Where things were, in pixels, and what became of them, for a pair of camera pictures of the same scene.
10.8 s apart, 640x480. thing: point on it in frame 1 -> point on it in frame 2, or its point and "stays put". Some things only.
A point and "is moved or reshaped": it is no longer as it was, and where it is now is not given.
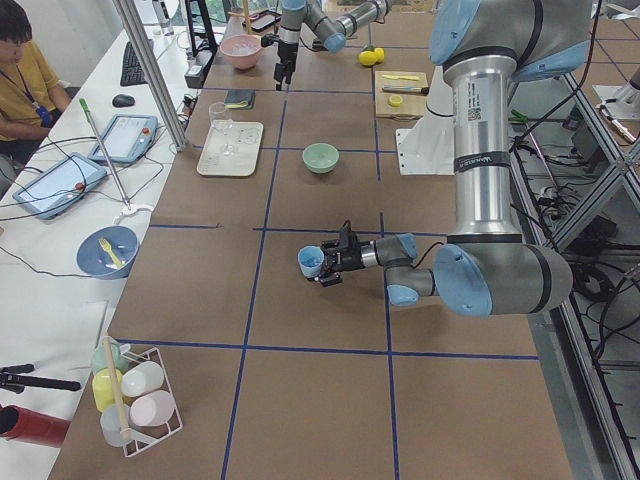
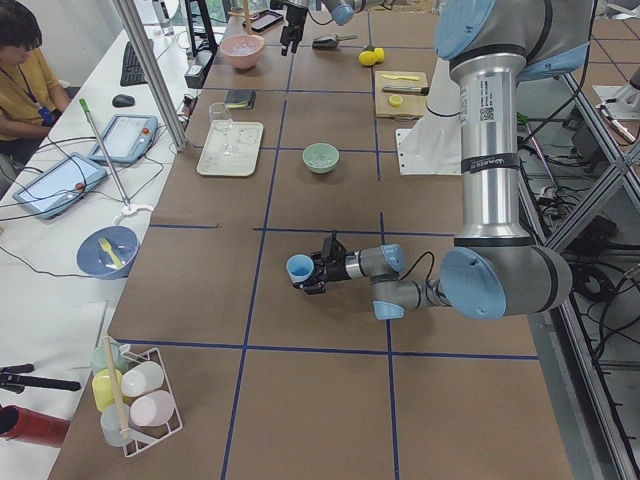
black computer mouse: x=122 y=100 stays put
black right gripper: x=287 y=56 -> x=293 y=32
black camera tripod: x=13 y=379 stays put
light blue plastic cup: x=310 y=260 is moved or reshaped
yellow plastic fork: x=107 y=247 stays put
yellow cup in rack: x=103 y=388 stays put
